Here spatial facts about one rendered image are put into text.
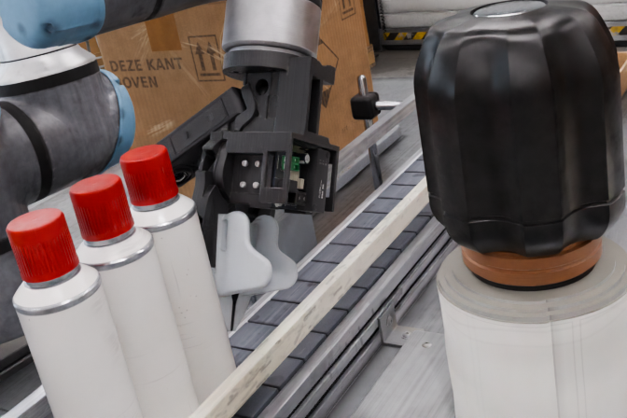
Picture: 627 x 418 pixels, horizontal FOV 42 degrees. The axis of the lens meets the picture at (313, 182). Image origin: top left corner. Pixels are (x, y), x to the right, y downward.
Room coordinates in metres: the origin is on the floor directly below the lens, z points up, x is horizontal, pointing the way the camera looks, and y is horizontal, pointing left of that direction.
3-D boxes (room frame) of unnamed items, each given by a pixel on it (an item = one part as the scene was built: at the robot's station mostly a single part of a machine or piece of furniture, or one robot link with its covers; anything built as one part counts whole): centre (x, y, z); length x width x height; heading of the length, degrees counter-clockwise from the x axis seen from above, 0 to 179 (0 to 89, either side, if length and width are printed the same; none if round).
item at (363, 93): (0.97, -0.10, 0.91); 0.07 x 0.03 x 0.16; 56
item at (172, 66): (1.16, 0.07, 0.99); 0.30 x 0.24 x 0.27; 145
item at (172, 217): (0.53, 0.11, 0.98); 0.05 x 0.05 x 0.20
